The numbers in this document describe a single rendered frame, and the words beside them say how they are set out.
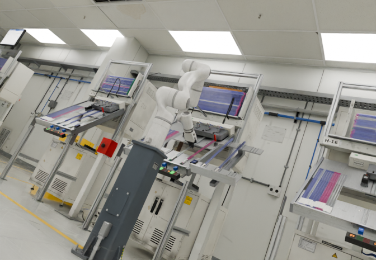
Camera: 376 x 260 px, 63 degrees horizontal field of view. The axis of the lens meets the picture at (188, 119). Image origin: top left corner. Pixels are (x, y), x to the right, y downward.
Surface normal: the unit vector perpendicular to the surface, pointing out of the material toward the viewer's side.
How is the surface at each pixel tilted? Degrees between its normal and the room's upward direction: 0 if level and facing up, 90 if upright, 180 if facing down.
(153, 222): 90
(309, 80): 90
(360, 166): 135
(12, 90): 90
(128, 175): 90
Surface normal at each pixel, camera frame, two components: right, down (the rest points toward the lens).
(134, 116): 0.80, 0.18
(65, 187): -0.45, -0.44
